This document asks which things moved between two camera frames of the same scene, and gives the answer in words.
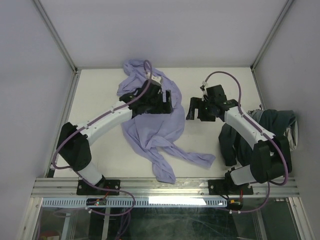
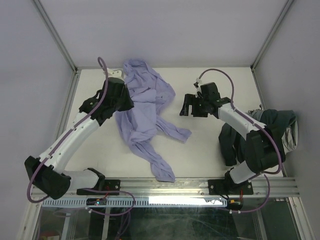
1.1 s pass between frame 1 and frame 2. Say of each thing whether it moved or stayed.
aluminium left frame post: stayed
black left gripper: moved
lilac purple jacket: moved
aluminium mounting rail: stayed
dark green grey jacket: stayed
